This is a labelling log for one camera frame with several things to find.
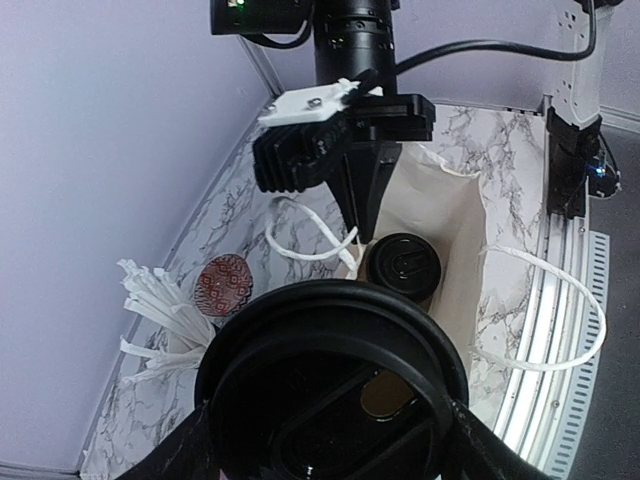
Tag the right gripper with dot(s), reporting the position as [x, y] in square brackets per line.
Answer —
[362, 175]

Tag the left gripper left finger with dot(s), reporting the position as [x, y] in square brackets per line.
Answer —
[186, 453]

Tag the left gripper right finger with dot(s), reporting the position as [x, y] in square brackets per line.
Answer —
[475, 452]

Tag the brown paper bag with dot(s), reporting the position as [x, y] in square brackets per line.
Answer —
[482, 297]

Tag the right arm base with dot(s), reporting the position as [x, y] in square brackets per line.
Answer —
[581, 164]

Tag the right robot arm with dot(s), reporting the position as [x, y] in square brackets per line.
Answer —
[355, 40]

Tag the red patterned bowl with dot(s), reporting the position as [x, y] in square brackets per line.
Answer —
[224, 286]

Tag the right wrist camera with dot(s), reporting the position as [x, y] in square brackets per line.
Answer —
[306, 132]

